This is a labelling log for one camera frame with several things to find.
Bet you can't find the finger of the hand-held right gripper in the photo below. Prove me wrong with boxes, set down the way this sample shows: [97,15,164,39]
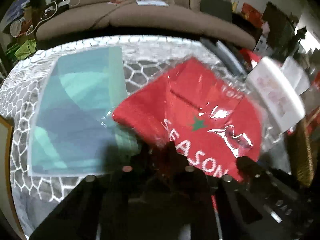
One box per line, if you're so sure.
[236,156,275,180]

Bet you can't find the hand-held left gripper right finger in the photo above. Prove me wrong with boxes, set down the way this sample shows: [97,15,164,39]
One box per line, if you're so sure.
[166,141,264,240]

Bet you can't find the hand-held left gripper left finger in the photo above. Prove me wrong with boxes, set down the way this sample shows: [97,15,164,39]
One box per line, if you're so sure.
[30,150,165,240]

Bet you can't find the red packaged cloth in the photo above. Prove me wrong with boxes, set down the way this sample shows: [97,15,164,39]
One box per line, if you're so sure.
[111,56,285,182]

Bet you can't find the brown cardboard box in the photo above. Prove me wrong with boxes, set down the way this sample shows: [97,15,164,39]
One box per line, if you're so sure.
[0,116,25,240]

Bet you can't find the wicker basket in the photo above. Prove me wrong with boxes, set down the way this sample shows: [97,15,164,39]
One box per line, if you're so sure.
[296,119,318,188]

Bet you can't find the white tissue box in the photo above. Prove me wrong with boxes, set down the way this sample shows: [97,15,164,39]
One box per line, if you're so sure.
[246,55,309,134]

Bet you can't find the teal packaged cloth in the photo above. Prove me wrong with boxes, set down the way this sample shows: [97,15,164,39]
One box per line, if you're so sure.
[27,45,143,177]

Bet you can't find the dark grey remote control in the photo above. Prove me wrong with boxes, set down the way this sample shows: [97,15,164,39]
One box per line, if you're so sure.
[200,39,247,77]

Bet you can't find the red gift boxes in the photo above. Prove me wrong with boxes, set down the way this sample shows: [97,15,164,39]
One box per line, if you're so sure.
[241,2,263,27]

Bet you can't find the brown sofa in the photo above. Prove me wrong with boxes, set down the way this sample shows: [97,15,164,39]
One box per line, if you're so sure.
[35,0,257,50]

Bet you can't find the dark grey cushion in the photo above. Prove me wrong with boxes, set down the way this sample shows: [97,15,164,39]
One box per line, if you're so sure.
[200,0,233,23]

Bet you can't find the white paper sheet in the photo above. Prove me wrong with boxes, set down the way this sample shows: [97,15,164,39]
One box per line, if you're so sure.
[136,0,168,7]

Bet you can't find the green yellow clothes pile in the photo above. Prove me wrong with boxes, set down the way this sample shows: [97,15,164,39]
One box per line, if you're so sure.
[6,39,38,60]

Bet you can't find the round white tin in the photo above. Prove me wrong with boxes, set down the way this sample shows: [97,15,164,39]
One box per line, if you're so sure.
[10,20,23,37]

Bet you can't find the stack of blue boxes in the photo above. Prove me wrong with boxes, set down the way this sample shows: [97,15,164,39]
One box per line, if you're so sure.
[5,0,32,23]

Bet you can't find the white power strip with cable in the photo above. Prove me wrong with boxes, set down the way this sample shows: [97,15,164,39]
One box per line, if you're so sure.
[25,0,80,35]

